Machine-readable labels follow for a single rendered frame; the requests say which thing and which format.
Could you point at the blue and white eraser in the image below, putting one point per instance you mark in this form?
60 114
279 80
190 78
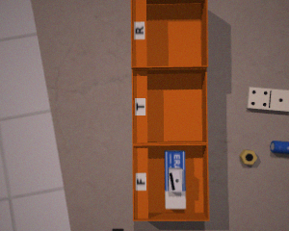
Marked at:
175 200

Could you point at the brass hex nut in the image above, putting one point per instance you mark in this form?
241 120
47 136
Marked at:
248 157

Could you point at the blue battery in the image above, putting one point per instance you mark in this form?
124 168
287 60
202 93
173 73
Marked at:
280 147

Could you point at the white domino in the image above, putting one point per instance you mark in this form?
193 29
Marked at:
268 99

